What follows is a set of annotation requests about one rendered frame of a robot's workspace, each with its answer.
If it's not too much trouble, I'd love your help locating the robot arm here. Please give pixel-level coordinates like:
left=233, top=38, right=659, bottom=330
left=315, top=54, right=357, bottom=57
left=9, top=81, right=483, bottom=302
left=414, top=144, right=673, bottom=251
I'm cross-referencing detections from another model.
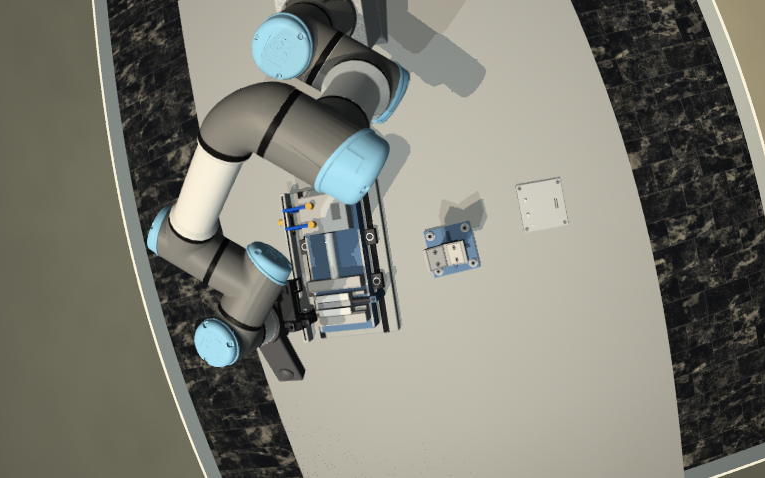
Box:
left=147, top=0, right=410, bottom=381

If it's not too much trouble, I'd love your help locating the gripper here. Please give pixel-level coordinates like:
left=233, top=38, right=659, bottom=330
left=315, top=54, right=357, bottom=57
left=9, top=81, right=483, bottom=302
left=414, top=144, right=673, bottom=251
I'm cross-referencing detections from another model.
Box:
left=262, top=277, right=318, bottom=347

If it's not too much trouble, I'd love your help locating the grey flat bar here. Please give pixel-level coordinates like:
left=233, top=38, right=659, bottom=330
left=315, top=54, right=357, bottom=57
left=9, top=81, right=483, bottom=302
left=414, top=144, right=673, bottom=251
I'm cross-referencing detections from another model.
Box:
left=316, top=304, right=369, bottom=315

